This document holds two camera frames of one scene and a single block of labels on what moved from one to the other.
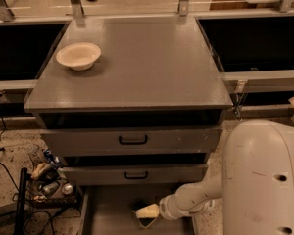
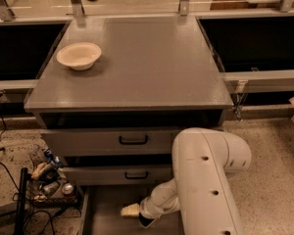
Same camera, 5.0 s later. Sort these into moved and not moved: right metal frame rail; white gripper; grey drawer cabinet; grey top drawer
Moved: white gripper
Not moved: grey drawer cabinet; right metal frame rail; grey top drawer
